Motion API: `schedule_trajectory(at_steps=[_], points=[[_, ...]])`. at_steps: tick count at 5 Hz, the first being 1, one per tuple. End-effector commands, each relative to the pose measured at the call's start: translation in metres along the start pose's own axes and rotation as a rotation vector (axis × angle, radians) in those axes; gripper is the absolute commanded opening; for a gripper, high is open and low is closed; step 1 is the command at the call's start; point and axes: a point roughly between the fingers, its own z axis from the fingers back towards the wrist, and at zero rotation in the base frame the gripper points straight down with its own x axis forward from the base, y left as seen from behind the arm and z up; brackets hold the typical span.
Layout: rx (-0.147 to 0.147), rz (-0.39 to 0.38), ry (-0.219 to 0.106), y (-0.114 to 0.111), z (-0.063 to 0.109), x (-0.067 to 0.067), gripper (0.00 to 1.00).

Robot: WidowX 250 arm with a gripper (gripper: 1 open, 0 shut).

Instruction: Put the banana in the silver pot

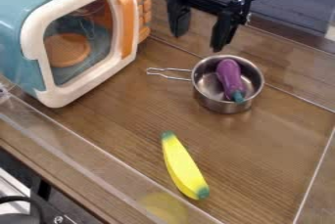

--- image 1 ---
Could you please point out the yellow toy banana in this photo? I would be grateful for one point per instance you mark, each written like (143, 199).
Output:
(183, 169)

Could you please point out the silver pot with wire handle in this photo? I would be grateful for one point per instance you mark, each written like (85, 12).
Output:
(209, 87)

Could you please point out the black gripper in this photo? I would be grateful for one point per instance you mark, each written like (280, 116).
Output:
(235, 12)

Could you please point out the orange microwave turntable plate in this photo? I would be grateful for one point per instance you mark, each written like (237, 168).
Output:
(68, 49)

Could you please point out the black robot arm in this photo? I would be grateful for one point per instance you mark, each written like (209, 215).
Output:
(231, 12)

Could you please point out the blue toy microwave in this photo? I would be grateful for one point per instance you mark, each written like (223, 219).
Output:
(116, 25)

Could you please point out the purple toy eggplant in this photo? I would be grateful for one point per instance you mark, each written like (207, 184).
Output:
(229, 72)

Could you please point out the clear acrylic barrier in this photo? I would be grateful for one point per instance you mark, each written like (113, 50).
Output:
(108, 187)

